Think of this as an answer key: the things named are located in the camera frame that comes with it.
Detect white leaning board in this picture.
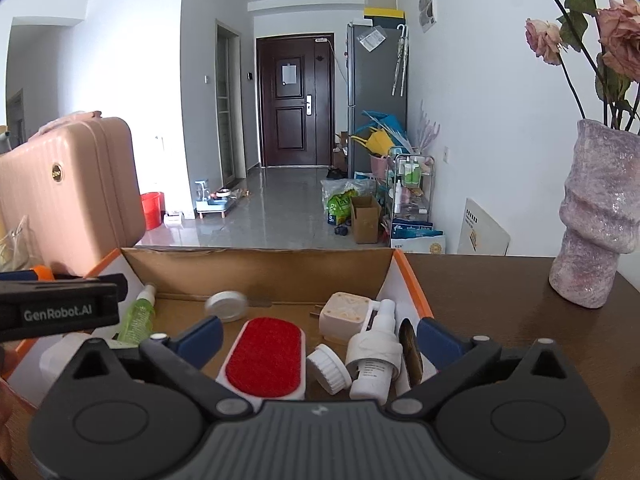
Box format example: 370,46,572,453
457,197,511,256

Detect translucent white jar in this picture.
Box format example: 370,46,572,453
39,334,92,377

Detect dark brown entrance door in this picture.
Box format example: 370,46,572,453
255,33,335,169

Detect clear drinking glass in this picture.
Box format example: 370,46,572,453
0,216,32,271

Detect grey side door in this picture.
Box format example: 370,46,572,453
214,19,241,187

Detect white folded umbrella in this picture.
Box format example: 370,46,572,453
392,23,410,97

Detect blue and white carton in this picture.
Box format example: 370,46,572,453
389,219,446,255

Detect green spray bottle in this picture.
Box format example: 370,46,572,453
117,283,157,346

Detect yellow and black box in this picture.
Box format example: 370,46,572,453
363,6,405,25

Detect pink bucket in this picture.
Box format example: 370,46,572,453
369,152,394,179

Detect red bucket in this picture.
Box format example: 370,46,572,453
140,191,165,231

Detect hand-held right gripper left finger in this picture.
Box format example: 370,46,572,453
60,316,251,420

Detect white wall panel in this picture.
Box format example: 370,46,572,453
418,0,439,34

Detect pet feeding station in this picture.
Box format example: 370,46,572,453
194,179,234,219

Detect red lint brush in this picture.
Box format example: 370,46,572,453
215,317,307,401

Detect cardboard boxes by door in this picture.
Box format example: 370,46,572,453
333,131,350,171

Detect clear plastic document bag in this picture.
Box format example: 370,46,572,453
357,27,389,52

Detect pink hard-shell suitcase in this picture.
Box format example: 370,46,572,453
0,111,147,277

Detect pink textured vase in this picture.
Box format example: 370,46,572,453
548,118,640,310

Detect blue and yellow hangers pile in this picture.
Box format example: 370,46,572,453
349,109,407,159

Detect white spray bottle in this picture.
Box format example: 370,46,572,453
344,298,404,406

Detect purple hangers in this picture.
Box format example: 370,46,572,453
409,99,444,154

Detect white ribbed cap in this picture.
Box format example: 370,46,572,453
305,343,352,395

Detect small open cardboard box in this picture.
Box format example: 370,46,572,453
349,194,384,245

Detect white round container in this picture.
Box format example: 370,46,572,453
204,290,249,324

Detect grey refrigerator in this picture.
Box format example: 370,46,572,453
346,22,409,181

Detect white power adapter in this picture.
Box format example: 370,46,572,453
308,292,382,346

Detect metal wire rack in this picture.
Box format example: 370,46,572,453
387,147,436,222

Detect green printed bag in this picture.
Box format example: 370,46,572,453
320,178,376,226

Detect orange-sided cardboard box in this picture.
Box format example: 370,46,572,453
7,246,435,407

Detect dried pink roses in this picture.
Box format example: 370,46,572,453
520,0,640,134

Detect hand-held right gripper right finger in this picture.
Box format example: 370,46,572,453
392,317,581,418

